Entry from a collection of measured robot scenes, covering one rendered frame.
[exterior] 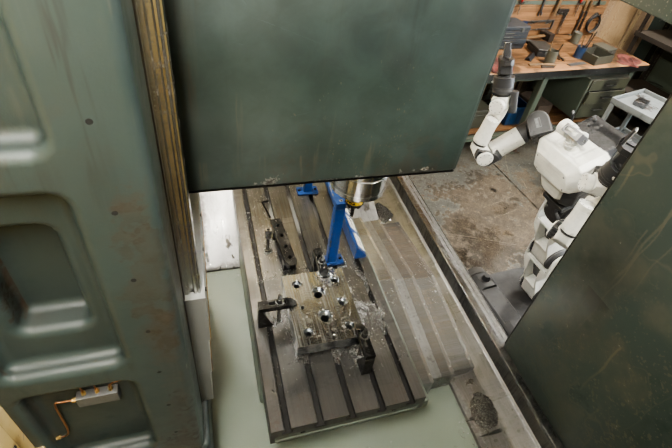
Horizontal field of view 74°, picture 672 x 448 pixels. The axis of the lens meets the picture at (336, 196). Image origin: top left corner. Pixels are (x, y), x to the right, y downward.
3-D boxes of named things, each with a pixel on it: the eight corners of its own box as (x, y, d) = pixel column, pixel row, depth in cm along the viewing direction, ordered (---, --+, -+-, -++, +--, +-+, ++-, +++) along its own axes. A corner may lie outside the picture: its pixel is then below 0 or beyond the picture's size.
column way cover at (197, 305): (209, 278, 168) (197, 169, 134) (219, 401, 134) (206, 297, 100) (195, 279, 166) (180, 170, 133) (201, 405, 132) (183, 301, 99)
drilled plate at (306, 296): (340, 276, 170) (342, 267, 167) (363, 343, 150) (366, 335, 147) (280, 284, 164) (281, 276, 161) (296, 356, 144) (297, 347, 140)
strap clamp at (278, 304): (293, 314, 160) (296, 288, 150) (295, 322, 157) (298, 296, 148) (257, 320, 156) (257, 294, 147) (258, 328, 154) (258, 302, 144)
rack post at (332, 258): (340, 254, 184) (350, 201, 165) (344, 264, 180) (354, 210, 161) (317, 257, 181) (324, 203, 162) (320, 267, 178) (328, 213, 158)
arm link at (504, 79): (516, 54, 192) (512, 82, 197) (492, 54, 194) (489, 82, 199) (520, 60, 181) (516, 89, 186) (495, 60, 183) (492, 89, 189)
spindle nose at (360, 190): (318, 173, 125) (322, 137, 117) (366, 162, 131) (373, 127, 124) (346, 210, 114) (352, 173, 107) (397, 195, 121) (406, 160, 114)
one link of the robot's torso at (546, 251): (546, 243, 254) (565, 186, 221) (568, 266, 242) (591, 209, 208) (523, 253, 251) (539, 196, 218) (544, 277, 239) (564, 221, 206)
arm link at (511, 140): (478, 158, 223) (520, 134, 214) (485, 174, 214) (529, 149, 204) (467, 143, 218) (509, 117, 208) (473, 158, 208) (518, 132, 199)
